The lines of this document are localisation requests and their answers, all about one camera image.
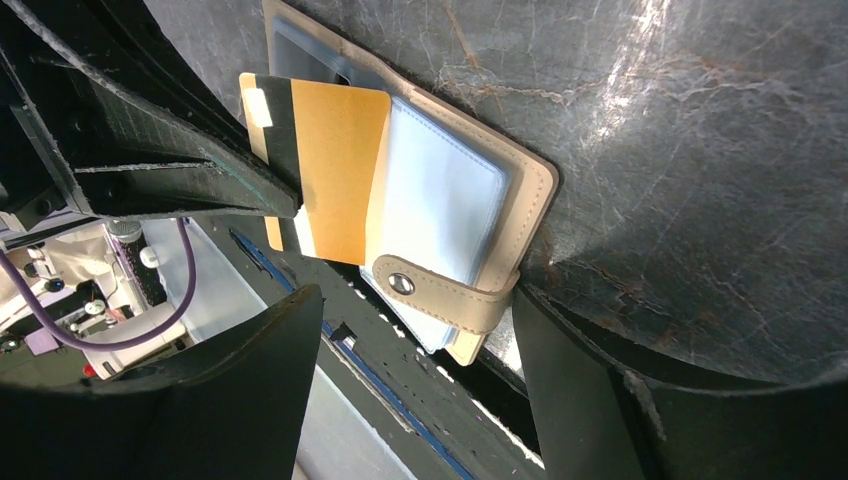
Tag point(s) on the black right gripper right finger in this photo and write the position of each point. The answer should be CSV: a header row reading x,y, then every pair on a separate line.
x,y
607,408

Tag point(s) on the gold striped credit card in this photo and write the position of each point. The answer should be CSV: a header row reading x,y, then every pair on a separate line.
x,y
330,137

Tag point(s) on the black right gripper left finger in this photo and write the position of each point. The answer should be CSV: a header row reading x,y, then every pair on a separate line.
x,y
231,407

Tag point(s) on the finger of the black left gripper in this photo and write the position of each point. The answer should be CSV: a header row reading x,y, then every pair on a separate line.
x,y
101,115

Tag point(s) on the single black credit card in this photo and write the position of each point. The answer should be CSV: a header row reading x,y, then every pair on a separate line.
x,y
295,54

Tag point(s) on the beige leather card holder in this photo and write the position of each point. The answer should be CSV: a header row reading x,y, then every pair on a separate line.
x,y
454,207

